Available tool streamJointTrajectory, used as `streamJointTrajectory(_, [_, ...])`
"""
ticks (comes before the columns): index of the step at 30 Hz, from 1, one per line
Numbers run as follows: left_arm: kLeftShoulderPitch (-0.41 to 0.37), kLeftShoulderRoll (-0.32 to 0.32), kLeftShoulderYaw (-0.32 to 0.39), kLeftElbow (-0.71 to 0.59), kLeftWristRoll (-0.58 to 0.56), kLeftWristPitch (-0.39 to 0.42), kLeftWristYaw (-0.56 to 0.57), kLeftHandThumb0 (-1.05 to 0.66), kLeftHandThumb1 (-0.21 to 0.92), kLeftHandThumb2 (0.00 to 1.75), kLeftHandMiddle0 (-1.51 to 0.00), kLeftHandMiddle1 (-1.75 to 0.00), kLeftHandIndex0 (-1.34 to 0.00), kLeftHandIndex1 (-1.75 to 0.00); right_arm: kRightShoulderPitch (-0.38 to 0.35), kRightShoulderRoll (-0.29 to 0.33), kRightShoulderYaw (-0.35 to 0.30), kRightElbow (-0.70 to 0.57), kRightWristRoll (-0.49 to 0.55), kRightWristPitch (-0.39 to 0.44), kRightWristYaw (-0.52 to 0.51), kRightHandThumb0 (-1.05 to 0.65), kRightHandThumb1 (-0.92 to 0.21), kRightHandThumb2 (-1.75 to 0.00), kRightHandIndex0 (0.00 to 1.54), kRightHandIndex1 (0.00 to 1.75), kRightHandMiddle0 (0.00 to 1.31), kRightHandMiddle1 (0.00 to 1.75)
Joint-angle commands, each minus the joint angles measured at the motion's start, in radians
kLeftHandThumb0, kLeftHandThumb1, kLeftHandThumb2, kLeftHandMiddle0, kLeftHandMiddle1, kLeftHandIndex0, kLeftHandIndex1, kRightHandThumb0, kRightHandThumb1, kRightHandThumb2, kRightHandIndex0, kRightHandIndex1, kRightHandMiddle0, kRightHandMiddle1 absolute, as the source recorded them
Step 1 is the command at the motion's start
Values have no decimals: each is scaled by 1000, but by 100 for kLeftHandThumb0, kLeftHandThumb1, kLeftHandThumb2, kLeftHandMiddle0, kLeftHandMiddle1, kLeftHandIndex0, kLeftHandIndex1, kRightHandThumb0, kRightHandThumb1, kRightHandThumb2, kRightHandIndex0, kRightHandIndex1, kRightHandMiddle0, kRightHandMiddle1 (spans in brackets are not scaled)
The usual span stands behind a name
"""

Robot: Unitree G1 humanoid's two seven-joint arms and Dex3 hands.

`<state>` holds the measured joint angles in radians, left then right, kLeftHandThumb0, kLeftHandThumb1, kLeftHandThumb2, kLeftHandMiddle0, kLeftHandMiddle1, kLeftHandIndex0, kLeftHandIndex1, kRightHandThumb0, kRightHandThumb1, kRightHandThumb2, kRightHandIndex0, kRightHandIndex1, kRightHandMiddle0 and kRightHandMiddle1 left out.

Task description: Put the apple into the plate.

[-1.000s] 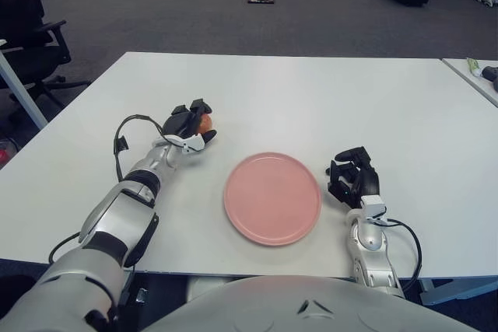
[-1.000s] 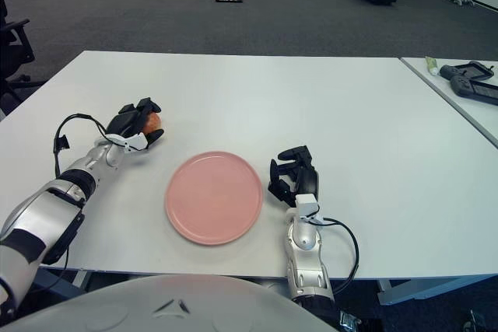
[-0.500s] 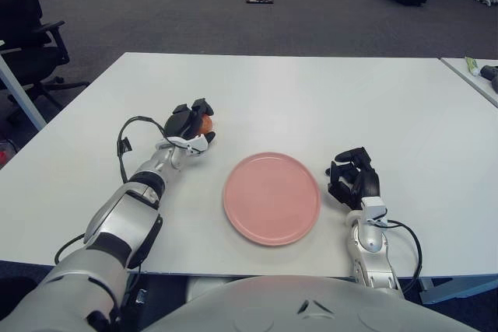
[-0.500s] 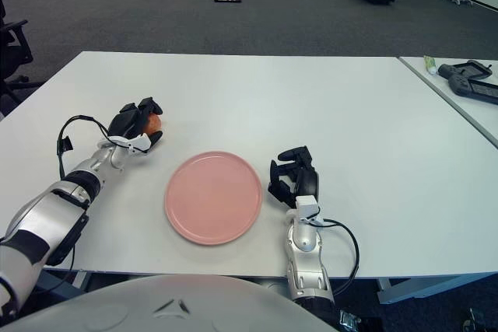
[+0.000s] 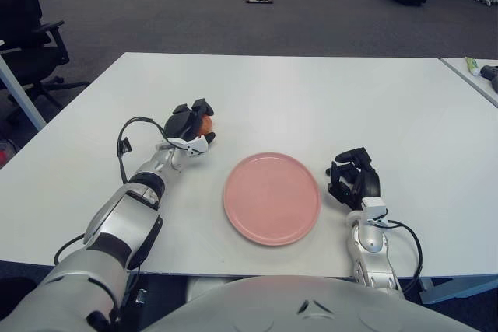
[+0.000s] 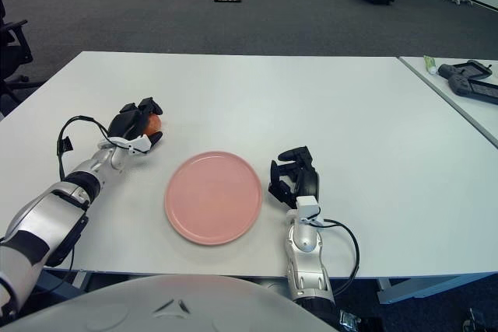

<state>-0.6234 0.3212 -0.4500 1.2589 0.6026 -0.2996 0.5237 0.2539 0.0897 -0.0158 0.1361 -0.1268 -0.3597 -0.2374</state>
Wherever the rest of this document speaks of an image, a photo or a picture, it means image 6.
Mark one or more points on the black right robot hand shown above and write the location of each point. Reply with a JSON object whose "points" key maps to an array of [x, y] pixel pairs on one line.
{"points": [[309, 182]]}

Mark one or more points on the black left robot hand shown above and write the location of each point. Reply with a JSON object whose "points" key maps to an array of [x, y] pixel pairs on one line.
{"points": [[126, 122]]}

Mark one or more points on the red apple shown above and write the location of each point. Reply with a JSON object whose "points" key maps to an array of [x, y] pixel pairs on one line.
{"points": [[153, 124]]}

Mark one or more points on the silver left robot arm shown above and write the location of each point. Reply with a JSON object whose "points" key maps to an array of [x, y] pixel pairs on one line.
{"points": [[39, 215]]}

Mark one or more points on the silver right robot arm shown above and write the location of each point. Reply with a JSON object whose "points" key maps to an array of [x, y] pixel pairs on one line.
{"points": [[307, 256]]}

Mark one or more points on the pink round plate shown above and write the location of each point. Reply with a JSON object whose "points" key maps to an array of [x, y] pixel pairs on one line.
{"points": [[214, 200]]}

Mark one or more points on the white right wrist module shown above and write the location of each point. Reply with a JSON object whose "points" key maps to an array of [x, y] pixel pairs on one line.
{"points": [[307, 207]]}

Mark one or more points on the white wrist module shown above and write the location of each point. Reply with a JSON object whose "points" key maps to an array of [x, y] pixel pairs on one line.
{"points": [[307, 207], [140, 145]]}

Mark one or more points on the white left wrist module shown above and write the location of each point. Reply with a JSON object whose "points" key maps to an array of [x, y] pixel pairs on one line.
{"points": [[140, 145]]}

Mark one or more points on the black office chair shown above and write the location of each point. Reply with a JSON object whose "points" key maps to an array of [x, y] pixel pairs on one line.
{"points": [[11, 56]]}

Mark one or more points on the crumpled foil wrapper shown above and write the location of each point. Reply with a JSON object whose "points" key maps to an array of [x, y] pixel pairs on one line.
{"points": [[349, 318]]}

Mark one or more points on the green white tube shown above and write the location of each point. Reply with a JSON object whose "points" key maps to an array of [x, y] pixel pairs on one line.
{"points": [[430, 63]]}

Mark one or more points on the black handheld controller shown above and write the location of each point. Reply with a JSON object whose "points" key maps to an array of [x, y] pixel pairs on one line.
{"points": [[447, 69], [459, 85]]}

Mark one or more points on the grey robot torso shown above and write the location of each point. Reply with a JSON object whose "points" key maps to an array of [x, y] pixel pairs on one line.
{"points": [[175, 308]]}

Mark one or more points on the white table leg frame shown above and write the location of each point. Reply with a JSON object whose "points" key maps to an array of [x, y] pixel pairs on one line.
{"points": [[412, 287]]}

